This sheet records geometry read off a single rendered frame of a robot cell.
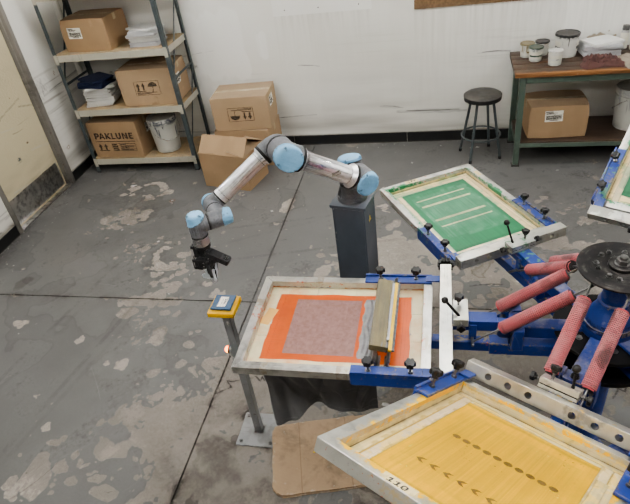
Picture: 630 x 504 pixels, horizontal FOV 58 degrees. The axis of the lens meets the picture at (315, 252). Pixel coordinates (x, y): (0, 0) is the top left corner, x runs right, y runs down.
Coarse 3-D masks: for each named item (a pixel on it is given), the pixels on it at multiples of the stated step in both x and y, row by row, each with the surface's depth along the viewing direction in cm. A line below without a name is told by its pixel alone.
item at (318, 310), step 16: (288, 304) 259; (304, 304) 258; (320, 304) 256; (336, 304) 255; (352, 304) 254; (400, 304) 250; (272, 320) 251; (288, 320) 250; (304, 320) 249; (320, 320) 248; (336, 320) 246; (352, 320) 245; (400, 320) 242
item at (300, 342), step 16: (272, 336) 243; (288, 336) 242; (304, 336) 241; (320, 336) 240; (336, 336) 238; (352, 336) 237; (400, 336) 234; (272, 352) 235; (288, 352) 234; (304, 352) 233; (320, 352) 232; (336, 352) 231; (352, 352) 230; (384, 352) 228; (400, 352) 227
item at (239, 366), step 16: (272, 288) 269; (352, 288) 262; (368, 288) 261; (400, 288) 257; (416, 288) 256; (432, 288) 251; (256, 304) 256; (256, 320) 247; (240, 352) 233; (240, 368) 226; (256, 368) 224; (272, 368) 223; (288, 368) 222; (304, 368) 221; (320, 368) 220; (336, 368) 219
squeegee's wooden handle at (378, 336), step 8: (384, 280) 248; (384, 288) 244; (376, 296) 240; (384, 296) 240; (376, 304) 236; (384, 304) 236; (376, 312) 232; (384, 312) 232; (376, 320) 228; (384, 320) 228; (376, 328) 225; (384, 328) 225; (376, 336) 221; (384, 336) 221; (376, 344) 218; (384, 344) 218
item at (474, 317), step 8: (472, 312) 228; (480, 312) 227; (488, 312) 227; (472, 320) 224; (480, 320) 224; (488, 320) 223; (496, 320) 223; (456, 328) 228; (480, 328) 225; (488, 328) 225; (496, 328) 224
